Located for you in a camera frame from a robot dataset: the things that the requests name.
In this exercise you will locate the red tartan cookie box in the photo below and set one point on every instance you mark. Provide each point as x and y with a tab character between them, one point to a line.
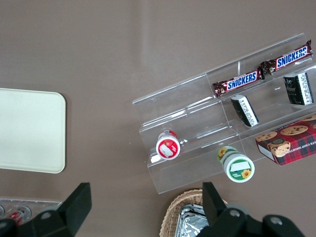
291	143

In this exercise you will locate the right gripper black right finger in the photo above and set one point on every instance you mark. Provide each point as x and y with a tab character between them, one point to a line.
214	209

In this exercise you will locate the clear acrylic stepped display stand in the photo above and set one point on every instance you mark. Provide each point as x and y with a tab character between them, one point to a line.
197	111

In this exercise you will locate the small black white box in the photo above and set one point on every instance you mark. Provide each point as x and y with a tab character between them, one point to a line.
300	89
245	111

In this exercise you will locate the Snickers chocolate bar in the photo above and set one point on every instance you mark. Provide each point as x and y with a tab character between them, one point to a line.
240	81
288	58

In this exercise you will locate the light wicker basket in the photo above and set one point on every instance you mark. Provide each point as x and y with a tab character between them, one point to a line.
172	209

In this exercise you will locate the silver foil tray stack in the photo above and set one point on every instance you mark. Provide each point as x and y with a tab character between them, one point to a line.
190	222

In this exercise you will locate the red white lidded cup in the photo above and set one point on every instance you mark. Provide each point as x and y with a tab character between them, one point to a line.
168	148

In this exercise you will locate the green sunflower lidded cup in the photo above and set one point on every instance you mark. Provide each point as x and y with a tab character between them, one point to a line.
238	168

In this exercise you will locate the red cola bottle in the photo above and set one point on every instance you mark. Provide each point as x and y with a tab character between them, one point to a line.
21	212

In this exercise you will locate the cream plastic tray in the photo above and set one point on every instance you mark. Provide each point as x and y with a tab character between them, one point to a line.
29	130

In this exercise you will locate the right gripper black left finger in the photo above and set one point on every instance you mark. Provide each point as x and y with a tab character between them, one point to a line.
74	209

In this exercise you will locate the clear acrylic bottle rack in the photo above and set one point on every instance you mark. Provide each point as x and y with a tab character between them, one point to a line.
37	203

